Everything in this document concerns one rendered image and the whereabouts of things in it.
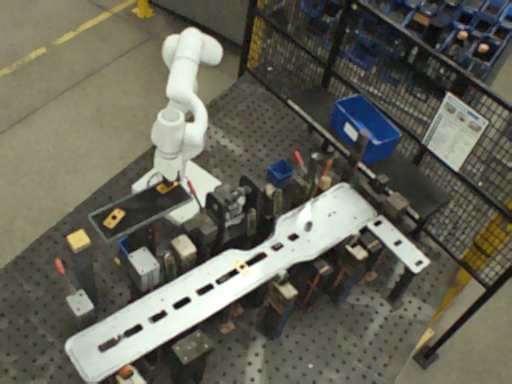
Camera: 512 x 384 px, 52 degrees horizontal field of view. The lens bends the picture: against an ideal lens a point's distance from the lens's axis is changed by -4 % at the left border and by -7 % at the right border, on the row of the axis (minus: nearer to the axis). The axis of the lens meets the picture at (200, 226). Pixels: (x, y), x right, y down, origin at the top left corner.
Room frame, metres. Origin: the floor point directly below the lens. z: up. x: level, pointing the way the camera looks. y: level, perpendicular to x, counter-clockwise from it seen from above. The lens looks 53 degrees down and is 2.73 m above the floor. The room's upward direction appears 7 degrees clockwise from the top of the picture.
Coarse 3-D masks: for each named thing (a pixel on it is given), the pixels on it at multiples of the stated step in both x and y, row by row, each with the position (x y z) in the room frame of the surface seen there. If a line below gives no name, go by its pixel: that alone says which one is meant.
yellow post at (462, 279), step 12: (504, 204) 1.50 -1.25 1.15; (504, 216) 1.48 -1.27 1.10; (492, 228) 1.48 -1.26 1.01; (480, 240) 1.48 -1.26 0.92; (492, 240) 1.45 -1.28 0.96; (504, 240) 1.43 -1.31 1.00; (480, 252) 1.46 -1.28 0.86; (492, 252) 1.43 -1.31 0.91; (468, 264) 1.46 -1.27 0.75; (480, 264) 1.43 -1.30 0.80; (456, 276) 1.47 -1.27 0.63; (468, 276) 1.44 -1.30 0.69; (456, 288) 1.44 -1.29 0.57; (444, 300) 1.45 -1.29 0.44; (432, 324) 1.48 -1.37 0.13
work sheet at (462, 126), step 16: (448, 96) 1.80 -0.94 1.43; (448, 112) 1.77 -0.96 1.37; (464, 112) 1.73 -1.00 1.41; (448, 128) 1.75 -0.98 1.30; (464, 128) 1.70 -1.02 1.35; (480, 128) 1.66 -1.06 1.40; (432, 144) 1.77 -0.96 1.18; (448, 144) 1.72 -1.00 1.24; (464, 144) 1.68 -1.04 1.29; (448, 160) 1.69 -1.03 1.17; (464, 160) 1.65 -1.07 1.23
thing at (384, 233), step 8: (368, 224) 1.42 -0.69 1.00; (384, 224) 1.44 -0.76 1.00; (376, 232) 1.39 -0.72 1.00; (384, 232) 1.39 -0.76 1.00; (392, 232) 1.40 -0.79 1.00; (400, 232) 1.40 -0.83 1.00; (384, 240) 1.35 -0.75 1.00; (392, 240) 1.36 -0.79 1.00; (392, 248) 1.31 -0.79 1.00; (400, 248) 1.32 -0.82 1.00; (408, 248) 1.32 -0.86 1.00; (416, 248) 1.33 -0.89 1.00; (400, 256) 1.28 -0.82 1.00; (408, 256) 1.28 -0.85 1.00; (416, 256) 1.29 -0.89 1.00; (424, 256) 1.29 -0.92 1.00; (408, 264) 1.24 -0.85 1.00; (424, 264) 1.25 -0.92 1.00
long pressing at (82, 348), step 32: (352, 192) 1.59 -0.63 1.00; (288, 224) 1.37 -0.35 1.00; (320, 224) 1.39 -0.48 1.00; (352, 224) 1.41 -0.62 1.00; (224, 256) 1.18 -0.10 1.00; (288, 256) 1.21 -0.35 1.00; (160, 288) 1.00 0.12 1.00; (192, 288) 1.02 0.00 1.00; (224, 288) 1.04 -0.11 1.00; (128, 320) 0.86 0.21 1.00; (160, 320) 0.88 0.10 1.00; (192, 320) 0.89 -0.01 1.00; (96, 352) 0.72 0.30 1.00; (128, 352) 0.74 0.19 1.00
